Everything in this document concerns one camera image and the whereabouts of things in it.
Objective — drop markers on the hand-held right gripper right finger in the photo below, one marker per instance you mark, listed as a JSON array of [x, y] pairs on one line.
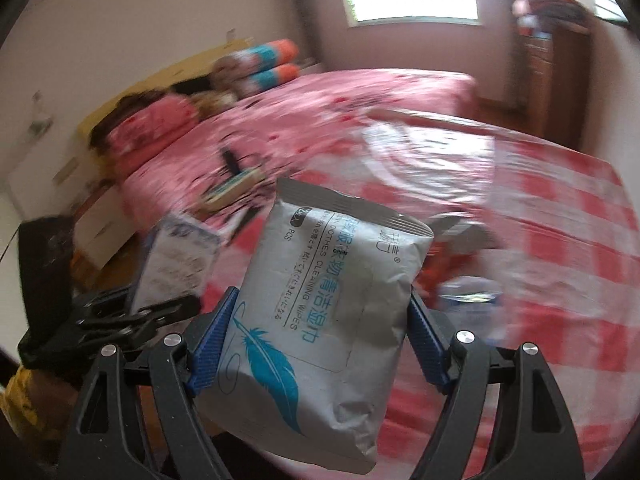
[[425, 340]]

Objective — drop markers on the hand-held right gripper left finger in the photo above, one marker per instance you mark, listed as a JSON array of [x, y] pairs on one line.
[[212, 340]]

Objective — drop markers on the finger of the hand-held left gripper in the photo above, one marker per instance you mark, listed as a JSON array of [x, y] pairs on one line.
[[127, 336], [150, 309]]

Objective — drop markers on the grey milk carton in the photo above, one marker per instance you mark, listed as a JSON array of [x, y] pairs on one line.
[[175, 260]]

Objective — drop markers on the white wet wipes pack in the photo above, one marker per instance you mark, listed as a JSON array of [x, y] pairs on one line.
[[320, 320]]

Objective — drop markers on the person's left forearm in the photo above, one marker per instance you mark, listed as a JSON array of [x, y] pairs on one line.
[[30, 400]]

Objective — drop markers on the red snack wrapper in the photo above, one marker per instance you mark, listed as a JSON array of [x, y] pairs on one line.
[[450, 265]]

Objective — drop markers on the white nightstand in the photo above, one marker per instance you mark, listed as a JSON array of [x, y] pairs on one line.
[[75, 200]]

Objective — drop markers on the white remote control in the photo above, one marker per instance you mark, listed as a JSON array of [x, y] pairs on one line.
[[232, 187]]

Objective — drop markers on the black charger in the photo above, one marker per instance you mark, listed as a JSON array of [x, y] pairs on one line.
[[230, 160]]

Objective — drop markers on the pink checkered plastic table cover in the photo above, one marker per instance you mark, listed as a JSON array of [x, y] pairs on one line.
[[550, 210]]

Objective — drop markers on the yellow wooden headboard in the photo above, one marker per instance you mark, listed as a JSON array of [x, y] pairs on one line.
[[165, 67]]

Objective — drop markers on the bed with pink sheet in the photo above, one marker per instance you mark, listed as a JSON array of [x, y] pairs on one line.
[[350, 95]]

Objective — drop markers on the orange teal rolled pillow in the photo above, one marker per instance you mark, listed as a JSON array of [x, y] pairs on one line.
[[277, 77], [270, 54]]

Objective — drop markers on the brown wooden cabinet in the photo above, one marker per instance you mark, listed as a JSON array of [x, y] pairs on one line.
[[555, 85]]

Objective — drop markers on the pile of folded blankets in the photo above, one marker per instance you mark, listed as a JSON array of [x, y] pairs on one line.
[[550, 10]]

